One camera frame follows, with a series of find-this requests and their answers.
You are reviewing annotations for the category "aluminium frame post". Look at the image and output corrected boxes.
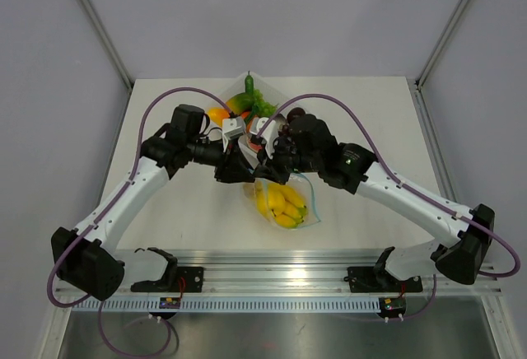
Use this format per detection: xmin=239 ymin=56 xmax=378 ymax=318
xmin=77 ymin=0 xmax=134 ymax=95
xmin=415 ymin=0 xmax=473 ymax=91

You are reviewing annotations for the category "green grape bunch toy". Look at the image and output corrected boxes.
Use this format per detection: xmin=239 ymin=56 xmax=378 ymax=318
xmin=252 ymin=89 xmax=277 ymax=118

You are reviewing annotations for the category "green orange mango toy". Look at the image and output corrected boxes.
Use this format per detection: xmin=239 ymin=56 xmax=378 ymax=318
xmin=226 ymin=92 xmax=254 ymax=114

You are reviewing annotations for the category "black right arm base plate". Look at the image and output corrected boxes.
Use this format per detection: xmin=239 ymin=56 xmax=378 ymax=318
xmin=343 ymin=266 xmax=423 ymax=294

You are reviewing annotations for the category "yellow banana toy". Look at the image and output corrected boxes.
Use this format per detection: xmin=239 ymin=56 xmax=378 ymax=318
xmin=268 ymin=184 xmax=308 ymax=230

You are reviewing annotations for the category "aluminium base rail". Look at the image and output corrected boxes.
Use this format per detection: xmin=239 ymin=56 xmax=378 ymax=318
xmin=105 ymin=249 xmax=502 ymax=299

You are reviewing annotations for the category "right aluminium frame post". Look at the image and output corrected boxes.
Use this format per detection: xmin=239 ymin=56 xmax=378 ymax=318
xmin=415 ymin=0 xmax=473 ymax=91

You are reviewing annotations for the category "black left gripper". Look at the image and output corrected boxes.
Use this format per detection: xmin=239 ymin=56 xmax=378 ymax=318
xmin=186 ymin=134 xmax=255 ymax=183

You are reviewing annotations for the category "dark purple passionfruit toy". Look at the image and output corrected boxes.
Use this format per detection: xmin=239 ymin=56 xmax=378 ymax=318
xmin=287 ymin=107 xmax=305 ymax=124

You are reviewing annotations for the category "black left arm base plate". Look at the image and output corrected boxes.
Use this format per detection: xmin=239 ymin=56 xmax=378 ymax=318
xmin=130 ymin=266 xmax=205 ymax=293

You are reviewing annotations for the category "orange carrot toy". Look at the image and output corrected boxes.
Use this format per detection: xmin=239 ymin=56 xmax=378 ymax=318
xmin=240 ymin=111 xmax=256 ymax=125

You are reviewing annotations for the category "clear zip bag teal zipper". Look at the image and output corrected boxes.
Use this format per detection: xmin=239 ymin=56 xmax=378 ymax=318
xmin=242 ymin=174 xmax=321 ymax=231

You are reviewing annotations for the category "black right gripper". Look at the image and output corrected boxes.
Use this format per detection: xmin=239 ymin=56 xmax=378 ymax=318
xmin=254 ymin=135 xmax=322 ymax=185

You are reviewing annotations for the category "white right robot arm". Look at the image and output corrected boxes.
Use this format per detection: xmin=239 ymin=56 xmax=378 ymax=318
xmin=250 ymin=114 xmax=495 ymax=290

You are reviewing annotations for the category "green chili pepper toy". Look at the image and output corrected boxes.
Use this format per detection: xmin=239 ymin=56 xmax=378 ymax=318
xmin=244 ymin=71 xmax=254 ymax=95

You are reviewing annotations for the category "white perforated plastic basket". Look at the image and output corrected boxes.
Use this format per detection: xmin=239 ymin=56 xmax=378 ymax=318
xmin=205 ymin=71 xmax=320 ymax=158

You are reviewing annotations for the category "left aluminium frame post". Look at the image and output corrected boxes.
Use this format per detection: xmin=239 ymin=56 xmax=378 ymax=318
xmin=77 ymin=0 xmax=134 ymax=95

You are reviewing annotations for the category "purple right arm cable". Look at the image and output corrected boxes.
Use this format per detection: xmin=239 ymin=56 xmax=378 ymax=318
xmin=254 ymin=93 xmax=520 ymax=323

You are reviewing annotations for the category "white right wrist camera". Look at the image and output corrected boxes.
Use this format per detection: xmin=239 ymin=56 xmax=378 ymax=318
xmin=249 ymin=114 xmax=287 ymax=158

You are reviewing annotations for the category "yellow orange mango toy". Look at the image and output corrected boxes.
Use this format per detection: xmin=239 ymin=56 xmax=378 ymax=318
xmin=207 ymin=107 xmax=230 ymax=128

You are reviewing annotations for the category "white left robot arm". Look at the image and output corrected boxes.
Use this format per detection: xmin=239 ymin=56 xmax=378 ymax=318
xmin=47 ymin=105 xmax=254 ymax=303

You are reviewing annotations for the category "watermelon slice toy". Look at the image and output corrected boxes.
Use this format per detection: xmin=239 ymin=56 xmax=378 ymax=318
xmin=246 ymin=137 xmax=263 ymax=153

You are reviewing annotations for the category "white slotted cable duct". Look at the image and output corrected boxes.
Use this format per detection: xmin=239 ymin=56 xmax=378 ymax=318
xmin=74 ymin=296 xmax=380 ymax=314

